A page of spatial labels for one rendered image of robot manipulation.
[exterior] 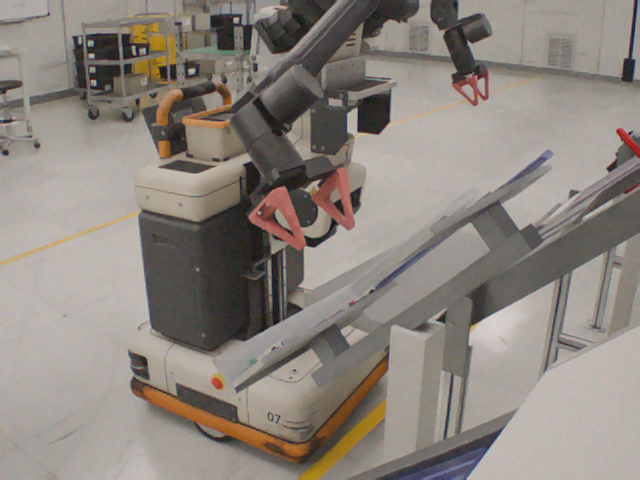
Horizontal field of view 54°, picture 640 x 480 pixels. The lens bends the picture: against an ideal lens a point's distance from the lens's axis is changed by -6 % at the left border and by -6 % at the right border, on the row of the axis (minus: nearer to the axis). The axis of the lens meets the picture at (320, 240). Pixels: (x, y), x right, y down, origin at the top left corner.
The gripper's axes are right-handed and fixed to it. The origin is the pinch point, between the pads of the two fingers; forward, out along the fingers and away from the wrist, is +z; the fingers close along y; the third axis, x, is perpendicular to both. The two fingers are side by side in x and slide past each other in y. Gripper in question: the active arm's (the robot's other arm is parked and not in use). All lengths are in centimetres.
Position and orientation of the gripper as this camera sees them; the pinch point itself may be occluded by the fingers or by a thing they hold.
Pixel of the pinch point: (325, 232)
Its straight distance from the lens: 85.0
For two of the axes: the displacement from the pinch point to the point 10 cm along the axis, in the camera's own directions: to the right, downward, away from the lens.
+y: 6.5, -2.7, 7.1
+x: -5.3, 5.0, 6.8
